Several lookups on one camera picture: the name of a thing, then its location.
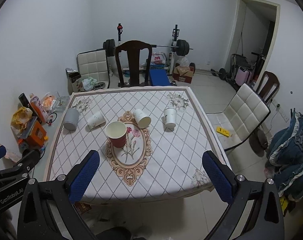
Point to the dumbbell on floor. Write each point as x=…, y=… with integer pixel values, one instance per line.
x=221, y=73

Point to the white paper cup right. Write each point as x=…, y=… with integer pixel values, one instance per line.
x=170, y=115

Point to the dark wooden chair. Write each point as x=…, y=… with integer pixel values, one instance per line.
x=268, y=86
x=133, y=72

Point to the dark wooden chair right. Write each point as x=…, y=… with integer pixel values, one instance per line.
x=268, y=86

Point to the cream padded chair back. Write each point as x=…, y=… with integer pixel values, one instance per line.
x=94, y=64

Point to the patterned white tablecloth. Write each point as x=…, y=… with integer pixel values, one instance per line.
x=156, y=162

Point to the blue bench pad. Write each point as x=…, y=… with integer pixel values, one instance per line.
x=158, y=77

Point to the pink suitcase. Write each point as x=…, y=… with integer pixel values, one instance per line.
x=242, y=76

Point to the white paper cup middle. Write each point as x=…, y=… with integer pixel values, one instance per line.
x=142, y=119

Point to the cream padded chair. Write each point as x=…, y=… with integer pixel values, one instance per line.
x=94, y=64
x=241, y=117

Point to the red paper cup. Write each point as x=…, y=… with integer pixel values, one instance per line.
x=116, y=132

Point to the small printed carton box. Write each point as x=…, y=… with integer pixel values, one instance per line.
x=74, y=81

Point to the white paper cup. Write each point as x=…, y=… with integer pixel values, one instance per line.
x=96, y=120
x=142, y=119
x=170, y=115

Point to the cream padded chair right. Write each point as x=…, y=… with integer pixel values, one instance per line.
x=241, y=117

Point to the yellow object on floor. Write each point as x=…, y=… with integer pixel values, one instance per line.
x=223, y=131

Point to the orange snack bag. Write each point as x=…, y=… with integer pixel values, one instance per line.
x=48, y=101

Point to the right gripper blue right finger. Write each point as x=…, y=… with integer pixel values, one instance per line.
x=265, y=220

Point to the barbell with black plates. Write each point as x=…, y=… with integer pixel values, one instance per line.
x=182, y=47

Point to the grey cup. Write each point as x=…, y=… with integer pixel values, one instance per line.
x=71, y=119

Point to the orange box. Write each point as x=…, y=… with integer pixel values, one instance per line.
x=34, y=133

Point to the orange pink bottle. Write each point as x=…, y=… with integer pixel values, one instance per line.
x=37, y=106

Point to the cardboard box on floor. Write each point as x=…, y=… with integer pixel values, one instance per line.
x=184, y=73

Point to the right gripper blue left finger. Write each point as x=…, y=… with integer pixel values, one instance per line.
x=36, y=219

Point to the white paper cup left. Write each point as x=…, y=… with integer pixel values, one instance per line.
x=96, y=120

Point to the yellow plastic bag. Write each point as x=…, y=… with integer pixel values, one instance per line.
x=20, y=119

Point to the blue clothes pile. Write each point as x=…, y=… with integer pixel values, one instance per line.
x=285, y=159

